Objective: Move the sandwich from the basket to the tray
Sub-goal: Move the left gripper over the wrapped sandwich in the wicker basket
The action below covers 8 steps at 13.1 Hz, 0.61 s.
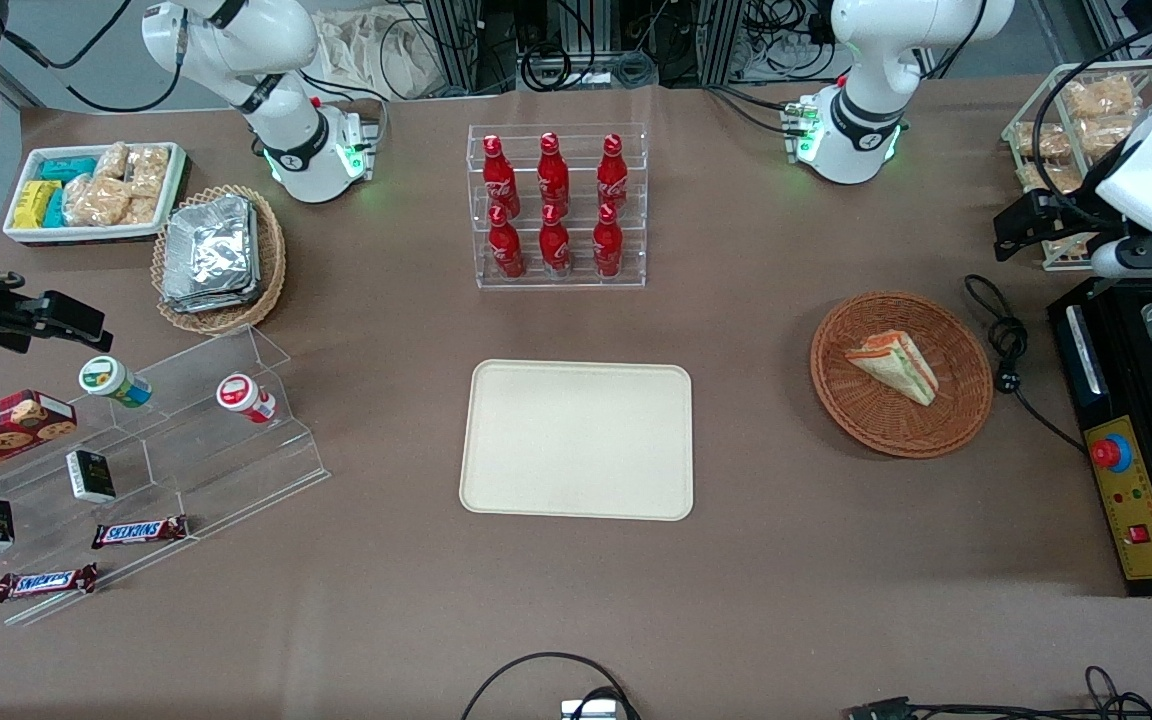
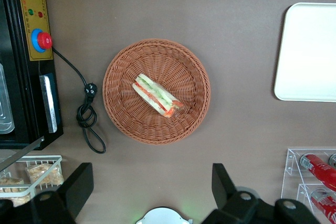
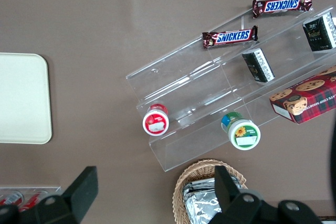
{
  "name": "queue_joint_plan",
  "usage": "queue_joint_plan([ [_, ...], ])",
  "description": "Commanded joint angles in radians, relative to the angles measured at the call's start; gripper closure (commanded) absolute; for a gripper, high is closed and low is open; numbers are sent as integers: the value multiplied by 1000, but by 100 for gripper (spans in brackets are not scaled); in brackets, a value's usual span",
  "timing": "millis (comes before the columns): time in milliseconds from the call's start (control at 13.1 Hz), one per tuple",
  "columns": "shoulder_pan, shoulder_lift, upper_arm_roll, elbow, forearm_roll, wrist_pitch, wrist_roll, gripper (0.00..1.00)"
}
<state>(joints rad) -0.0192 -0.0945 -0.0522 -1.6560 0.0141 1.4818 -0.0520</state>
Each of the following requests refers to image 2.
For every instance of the large clear metal container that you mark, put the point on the large clear metal container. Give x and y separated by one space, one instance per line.
5 108

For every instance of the clear bag of crackers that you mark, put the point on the clear bag of crackers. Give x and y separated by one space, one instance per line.
44 174
11 181
15 201

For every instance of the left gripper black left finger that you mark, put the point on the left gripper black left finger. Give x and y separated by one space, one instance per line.
76 190

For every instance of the black sealing machine yellow panel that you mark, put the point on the black sealing machine yellow panel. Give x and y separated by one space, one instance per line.
26 98

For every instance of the grey metal lever bar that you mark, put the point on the grey metal lever bar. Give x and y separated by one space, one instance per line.
18 154

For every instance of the sandwich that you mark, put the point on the sandwich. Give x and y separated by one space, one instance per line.
155 95

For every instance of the brown round wicker basket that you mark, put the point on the brown round wicker basket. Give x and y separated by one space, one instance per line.
126 103

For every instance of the beige plastic tray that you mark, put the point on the beige plastic tray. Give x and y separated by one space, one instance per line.
307 56

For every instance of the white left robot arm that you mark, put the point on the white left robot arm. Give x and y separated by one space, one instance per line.
161 217

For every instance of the clear acrylic bottle rack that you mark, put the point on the clear acrylic bottle rack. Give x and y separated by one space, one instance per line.
291 166

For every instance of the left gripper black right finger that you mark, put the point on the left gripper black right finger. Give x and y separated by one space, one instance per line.
228 197

